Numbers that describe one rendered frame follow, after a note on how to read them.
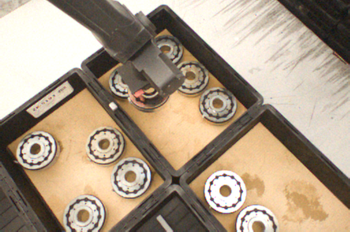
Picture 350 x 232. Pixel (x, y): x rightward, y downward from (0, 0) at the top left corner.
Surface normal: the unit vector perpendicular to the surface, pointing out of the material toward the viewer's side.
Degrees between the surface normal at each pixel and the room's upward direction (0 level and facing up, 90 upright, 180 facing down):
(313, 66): 0
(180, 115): 0
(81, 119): 0
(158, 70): 18
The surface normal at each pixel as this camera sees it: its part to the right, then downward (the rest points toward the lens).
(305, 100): -0.04, -0.37
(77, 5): 0.63, 0.74
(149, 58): -0.25, -0.14
